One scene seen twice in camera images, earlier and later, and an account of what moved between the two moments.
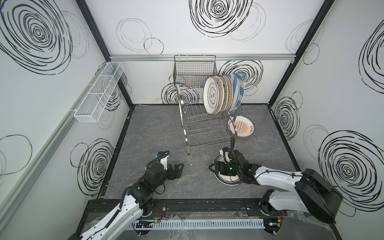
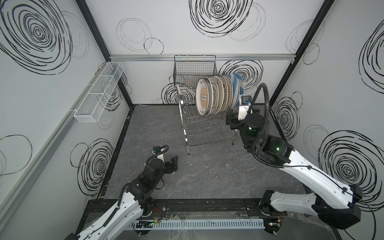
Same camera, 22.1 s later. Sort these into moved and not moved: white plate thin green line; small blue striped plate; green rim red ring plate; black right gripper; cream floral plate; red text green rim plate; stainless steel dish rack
Moved: black right gripper; green rim red ring plate
Not moved: red text green rim plate; white plate thin green line; cream floral plate; stainless steel dish rack; small blue striped plate
